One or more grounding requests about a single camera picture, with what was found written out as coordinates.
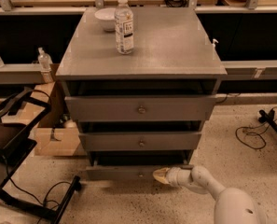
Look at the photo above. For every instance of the cardboard box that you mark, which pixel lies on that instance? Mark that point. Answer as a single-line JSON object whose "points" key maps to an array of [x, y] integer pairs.
{"points": [[56, 134]]}

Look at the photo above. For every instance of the white ceramic bowl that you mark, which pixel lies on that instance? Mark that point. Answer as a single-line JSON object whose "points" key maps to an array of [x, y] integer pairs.
{"points": [[106, 18]]}

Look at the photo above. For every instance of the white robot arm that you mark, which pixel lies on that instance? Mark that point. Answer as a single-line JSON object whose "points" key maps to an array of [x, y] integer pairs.
{"points": [[232, 206]]}

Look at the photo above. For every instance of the grey top drawer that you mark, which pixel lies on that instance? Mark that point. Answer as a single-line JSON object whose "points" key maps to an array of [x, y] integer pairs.
{"points": [[140, 108]]}

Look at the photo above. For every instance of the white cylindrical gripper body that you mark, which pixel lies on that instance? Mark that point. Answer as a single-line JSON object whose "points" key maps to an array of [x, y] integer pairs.
{"points": [[174, 176]]}

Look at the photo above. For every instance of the grey bottom drawer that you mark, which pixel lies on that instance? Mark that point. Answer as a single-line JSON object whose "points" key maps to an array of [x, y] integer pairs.
{"points": [[135, 165]]}

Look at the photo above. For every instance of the small white pump bottle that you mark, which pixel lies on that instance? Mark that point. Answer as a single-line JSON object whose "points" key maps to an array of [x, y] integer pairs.
{"points": [[214, 52]]}

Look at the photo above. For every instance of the grey wooden drawer cabinet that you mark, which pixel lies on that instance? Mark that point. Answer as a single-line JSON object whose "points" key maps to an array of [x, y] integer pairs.
{"points": [[172, 56]]}

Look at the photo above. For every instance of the grey middle drawer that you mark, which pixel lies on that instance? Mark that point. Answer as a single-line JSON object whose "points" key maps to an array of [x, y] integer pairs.
{"points": [[140, 141]]}

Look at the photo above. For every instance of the grey drawer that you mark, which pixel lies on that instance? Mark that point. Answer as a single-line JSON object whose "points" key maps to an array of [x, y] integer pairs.
{"points": [[140, 141], [135, 165], [140, 108]]}

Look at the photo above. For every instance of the black stand base right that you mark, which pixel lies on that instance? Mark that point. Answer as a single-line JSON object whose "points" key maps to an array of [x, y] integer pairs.
{"points": [[269, 118]]}

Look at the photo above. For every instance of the black metal cart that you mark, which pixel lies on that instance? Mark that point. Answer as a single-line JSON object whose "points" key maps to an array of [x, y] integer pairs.
{"points": [[15, 146]]}

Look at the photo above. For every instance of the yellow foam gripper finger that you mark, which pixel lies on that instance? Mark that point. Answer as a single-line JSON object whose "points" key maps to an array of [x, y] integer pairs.
{"points": [[161, 175]]}

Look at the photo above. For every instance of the clear pump bottle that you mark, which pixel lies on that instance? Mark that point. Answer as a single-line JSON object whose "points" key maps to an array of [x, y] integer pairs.
{"points": [[44, 60]]}

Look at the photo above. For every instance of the clear plastic water bottle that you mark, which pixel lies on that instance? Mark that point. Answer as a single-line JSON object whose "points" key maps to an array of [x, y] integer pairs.
{"points": [[124, 27]]}

